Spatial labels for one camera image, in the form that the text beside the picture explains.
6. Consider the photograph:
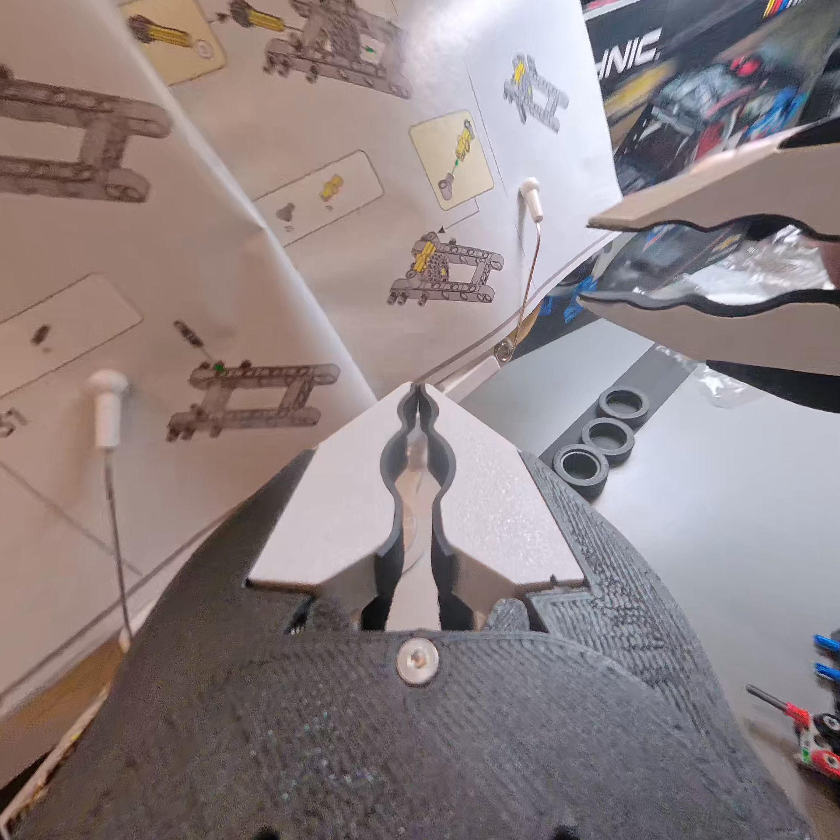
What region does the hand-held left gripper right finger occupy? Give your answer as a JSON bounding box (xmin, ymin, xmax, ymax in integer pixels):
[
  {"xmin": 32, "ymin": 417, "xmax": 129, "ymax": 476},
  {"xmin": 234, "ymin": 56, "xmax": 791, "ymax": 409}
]
[{"xmin": 419, "ymin": 384, "xmax": 586, "ymax": 626}]

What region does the black rubber toy tire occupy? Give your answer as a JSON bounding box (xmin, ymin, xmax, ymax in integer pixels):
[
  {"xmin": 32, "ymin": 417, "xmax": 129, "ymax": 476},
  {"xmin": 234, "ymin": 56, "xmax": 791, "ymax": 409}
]
[
  {"xmin": 553, "ymin": 444, "xmax": 610, "ymax": 500},
  {"xmin": 596, "ymin": 387, "xmax": 651, "ymax": 427},
  {"xmin": 582, "ymin": 415, "xmax": 636, "ymax": 466}
]

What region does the metal page holder wire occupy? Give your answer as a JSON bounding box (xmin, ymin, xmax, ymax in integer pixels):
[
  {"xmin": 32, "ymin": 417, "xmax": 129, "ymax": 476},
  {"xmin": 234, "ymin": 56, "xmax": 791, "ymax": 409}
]
[
  {"xmin": 84, "ymin": 369, "xmax": 135, "ymax": 654},
  {"xmin": 494, "ymin": 177, "xmax": 546, "ymax": 363}
]

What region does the black mat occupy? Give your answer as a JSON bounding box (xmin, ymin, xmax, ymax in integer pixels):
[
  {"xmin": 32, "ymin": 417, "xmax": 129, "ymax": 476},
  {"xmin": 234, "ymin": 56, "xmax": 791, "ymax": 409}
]
[{"xmin": 511, "ymin": 262, "xmax": 700, "ymax": 460}]

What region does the lego set box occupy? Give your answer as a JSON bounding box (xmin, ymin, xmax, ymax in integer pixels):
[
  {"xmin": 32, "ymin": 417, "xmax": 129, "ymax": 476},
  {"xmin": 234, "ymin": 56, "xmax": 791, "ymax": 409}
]
[{"xmin": 583, "ymin": 0, "xmax": 840, "ymax": 198}]

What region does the lego instruction booklet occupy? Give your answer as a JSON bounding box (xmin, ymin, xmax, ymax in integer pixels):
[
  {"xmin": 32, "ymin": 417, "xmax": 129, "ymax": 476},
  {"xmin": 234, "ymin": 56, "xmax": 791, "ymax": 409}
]
[{"xmin": 0, "ymin": 0, "xmax": 624, "ymax": 700}]

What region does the large clear plastic bag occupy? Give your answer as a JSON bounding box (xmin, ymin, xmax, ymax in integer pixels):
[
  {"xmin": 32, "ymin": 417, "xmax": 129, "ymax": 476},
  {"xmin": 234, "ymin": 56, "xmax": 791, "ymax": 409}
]
[{"xmin": 656, "ymin": 220, "xmax": 840, "ymax": 409}]

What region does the partly built lego car model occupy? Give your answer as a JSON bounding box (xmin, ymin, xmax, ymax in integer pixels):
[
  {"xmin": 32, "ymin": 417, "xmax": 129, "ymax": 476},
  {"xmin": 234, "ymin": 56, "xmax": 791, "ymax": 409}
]
[{"xmin": 747, "ymin": 630, "xmax": 840, "ymax": 782}]

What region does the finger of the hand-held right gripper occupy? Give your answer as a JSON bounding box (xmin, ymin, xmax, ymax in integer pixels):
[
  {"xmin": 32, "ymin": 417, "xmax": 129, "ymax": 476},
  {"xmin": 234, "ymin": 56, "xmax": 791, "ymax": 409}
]
[
  {"xmin": 586, "ymin": 118, "xmax": 840, "ymax": 242},
  {"xmin": 576, "ymin": 287, "xmax": 840, "ymax": 378}
]

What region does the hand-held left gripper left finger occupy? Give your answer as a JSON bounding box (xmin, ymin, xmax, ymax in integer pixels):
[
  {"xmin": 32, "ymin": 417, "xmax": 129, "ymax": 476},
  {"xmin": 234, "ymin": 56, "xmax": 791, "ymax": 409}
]
[{"xmin": 245, "ymin": 382, "xmax": 422, "ymax": 630}]

